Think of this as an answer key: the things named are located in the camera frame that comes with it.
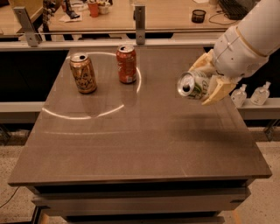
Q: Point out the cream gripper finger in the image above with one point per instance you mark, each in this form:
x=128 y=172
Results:
x=204 y=64
x=219 y=88

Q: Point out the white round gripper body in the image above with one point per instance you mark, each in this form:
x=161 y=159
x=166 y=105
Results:
x=237 y=57

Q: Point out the white green 7up can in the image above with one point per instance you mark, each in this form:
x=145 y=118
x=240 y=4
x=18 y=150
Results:
x=193 y=84

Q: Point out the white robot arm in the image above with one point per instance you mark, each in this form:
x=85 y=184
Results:
x=261 y=29

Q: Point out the orange red soda can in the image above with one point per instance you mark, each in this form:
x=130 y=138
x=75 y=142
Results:
x=126 y=63

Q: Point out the gold LaCroix can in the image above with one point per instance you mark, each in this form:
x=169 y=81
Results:
x=83 y=72

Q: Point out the clear sanitizer bottle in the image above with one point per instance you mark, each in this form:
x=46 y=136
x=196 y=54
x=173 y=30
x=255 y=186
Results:
x=261 y=94
x=239 y=96

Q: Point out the black mesh cup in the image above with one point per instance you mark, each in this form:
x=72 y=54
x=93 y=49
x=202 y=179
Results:
x=198 y=16

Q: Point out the black keyboard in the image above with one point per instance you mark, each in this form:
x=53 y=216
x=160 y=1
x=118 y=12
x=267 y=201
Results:
x=236 y=9

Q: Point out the orange cup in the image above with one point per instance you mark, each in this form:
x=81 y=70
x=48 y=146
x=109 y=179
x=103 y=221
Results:
x=93 y=9

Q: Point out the middle metal bracket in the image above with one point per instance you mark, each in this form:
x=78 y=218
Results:
x=140 y=24

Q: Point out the metal bracket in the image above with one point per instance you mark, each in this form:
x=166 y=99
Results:
x=32 y=37
x=140 y=24

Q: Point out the left metal bracket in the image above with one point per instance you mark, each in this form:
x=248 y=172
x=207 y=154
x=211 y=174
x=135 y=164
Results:
x=32 y=37

